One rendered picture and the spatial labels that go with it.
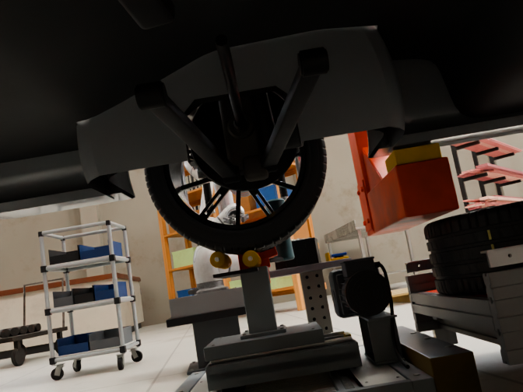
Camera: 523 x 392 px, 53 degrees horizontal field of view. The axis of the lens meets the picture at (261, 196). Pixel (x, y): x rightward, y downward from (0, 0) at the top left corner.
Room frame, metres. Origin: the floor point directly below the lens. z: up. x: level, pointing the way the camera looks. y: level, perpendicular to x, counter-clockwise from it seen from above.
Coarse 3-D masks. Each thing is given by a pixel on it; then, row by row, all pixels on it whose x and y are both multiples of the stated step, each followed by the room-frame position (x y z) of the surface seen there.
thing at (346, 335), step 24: (336, 336) 2.00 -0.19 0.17; (216, 360) 1.82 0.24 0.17; (240, 360) 1.80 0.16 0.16; (264, 360) 1.75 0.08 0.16; (288, 360) 1.75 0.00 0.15; (312, 360) 1.75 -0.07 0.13; (336, 360) 1.75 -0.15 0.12; (360, 360) 1.75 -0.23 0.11; (216, 384) 1.75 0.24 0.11; (240, 384) 1.75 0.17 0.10
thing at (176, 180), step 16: (192, 112) 1.83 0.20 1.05; (304, 160) 1.81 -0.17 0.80; (176, 176) 1.95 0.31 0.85; (176, 192) 1.82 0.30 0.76; (224, 192) 2.01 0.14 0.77; (240, 192) 2.02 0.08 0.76; (256, 192) 2.01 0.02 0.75; (192, 208) 2.03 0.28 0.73; (208, 208) 2.02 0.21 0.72; (208, 224) 1.82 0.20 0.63; (224, 224) 1.82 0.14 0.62; (240, 224) 1.82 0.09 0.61; (256, 224) 1.82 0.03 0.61
